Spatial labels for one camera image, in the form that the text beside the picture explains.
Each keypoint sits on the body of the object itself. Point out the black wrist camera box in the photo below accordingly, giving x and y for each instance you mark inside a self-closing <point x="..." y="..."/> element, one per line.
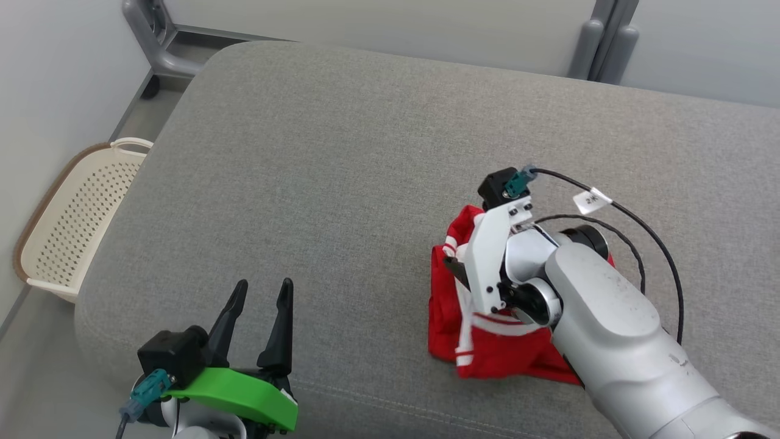
<point x="170" y="356"/>
<point x="495" y="188"/>

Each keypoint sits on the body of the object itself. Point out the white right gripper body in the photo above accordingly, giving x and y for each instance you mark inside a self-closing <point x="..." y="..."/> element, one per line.
<point x="487" y="262"/>

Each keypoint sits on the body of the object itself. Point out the cream perforated laundry basket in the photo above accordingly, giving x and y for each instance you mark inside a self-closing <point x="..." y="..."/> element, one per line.
<point x="73" y="231"/>

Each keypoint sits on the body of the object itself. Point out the grey metal frame with caster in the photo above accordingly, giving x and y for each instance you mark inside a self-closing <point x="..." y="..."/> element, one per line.
<point x="158" y="58"/>

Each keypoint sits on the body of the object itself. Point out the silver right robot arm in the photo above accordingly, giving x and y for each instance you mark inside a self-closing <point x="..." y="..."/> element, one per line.
<point x="609" y="317"/>

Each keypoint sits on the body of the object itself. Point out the red and white shorts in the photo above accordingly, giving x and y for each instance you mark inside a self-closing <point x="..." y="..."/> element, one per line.
<point x="506" y="353"/>

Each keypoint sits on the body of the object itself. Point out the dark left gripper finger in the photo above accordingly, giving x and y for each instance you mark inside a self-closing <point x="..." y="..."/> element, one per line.
<point x="280" y="341"/>
<point x="226" y="329"/>

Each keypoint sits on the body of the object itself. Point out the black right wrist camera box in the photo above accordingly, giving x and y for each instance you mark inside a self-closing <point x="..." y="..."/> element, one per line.
<point x="495" y="188"/>

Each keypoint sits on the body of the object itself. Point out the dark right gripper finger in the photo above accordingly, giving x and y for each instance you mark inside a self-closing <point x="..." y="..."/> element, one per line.
<point x="458" y="272"/>

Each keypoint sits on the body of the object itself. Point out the black caster wheel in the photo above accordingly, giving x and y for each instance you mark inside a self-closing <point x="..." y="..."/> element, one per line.
<point x="151" y="86"/>

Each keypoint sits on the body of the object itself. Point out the grey metal frame post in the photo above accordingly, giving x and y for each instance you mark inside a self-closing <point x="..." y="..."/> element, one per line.
<point x="588" y="49"/>

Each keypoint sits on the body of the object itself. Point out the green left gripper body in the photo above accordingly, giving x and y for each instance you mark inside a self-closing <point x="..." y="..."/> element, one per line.
<point x="244" y="390"/>

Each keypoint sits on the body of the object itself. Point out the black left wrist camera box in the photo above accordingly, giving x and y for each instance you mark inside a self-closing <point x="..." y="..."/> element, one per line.
<point x="170" y="356"/>

